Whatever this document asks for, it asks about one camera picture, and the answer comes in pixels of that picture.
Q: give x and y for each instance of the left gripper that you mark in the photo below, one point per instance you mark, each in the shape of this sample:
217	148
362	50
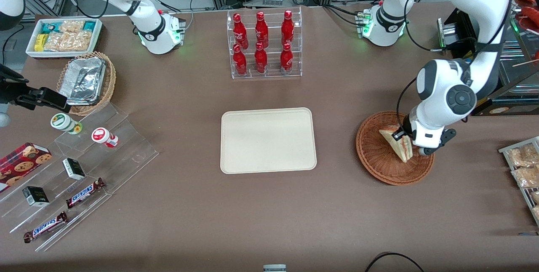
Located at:
405	131

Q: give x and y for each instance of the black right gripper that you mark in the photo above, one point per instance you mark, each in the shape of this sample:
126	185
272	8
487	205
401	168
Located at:
12	91

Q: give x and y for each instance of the triangular sandwich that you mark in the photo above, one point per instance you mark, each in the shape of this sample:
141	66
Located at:
400	152

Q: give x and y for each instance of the round brown wicker basket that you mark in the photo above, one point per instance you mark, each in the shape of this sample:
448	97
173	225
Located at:
377	158

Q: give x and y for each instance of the light wicker basket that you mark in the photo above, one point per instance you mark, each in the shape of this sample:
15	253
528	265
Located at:
110	82

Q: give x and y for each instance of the tray of packaged crackers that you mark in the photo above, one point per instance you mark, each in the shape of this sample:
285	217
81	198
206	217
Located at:
507	150

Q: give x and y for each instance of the beige rectangular tray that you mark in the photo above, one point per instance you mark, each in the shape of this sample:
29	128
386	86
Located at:
268	140

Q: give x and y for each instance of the green lid yoghurt cup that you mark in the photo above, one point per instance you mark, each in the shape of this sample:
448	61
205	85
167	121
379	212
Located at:
63	121

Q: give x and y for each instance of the aluminium foil container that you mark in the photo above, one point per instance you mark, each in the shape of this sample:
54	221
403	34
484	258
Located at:
82	80

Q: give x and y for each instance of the white snack bin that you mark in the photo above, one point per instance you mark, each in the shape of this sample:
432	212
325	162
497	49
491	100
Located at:
30	51

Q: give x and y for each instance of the yellow snack pack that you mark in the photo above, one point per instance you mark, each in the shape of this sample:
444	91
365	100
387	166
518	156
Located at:
40	42

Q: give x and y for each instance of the clear cracker bag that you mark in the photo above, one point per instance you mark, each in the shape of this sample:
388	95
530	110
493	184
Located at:
72	26
80	41
57	41

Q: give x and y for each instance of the red lid yoghurt cup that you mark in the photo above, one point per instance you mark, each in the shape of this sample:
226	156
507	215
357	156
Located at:
101	135

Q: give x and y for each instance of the red cookie box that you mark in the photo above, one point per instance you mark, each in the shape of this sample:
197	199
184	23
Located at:
21	164

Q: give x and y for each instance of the teal snack pack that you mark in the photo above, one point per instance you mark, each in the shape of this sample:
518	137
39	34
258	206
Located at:
51	28
89	25

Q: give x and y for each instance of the small black box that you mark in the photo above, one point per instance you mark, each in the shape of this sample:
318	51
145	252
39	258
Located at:
74	169
36	196

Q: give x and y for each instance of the clear acrylic step display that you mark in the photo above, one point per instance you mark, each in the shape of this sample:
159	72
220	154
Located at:
126	154

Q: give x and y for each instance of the snickers bar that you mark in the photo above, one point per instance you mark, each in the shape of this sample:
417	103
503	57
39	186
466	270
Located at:
45	227
84	193

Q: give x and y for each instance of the clear pastry bag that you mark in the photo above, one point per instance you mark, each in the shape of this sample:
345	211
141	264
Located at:
527	176
524	156

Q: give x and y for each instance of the red cola bottle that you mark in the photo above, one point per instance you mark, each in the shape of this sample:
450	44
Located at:
260	60
261	30
286	60
240	62
287	28
240	32

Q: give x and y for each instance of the clear acrylic bottle rack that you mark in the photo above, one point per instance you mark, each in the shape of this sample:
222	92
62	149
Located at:
273	74

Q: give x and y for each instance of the white power strip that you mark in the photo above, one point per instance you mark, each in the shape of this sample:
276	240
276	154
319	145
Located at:
272	0

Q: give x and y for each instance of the grey metal object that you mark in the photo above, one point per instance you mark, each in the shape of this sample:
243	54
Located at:
274	268

